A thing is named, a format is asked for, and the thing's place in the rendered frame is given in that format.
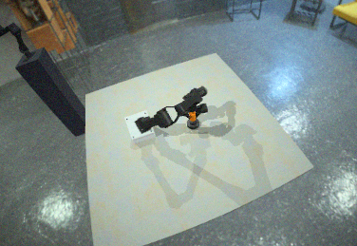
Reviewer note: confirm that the orange knob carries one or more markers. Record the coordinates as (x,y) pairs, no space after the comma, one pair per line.
(192,116)

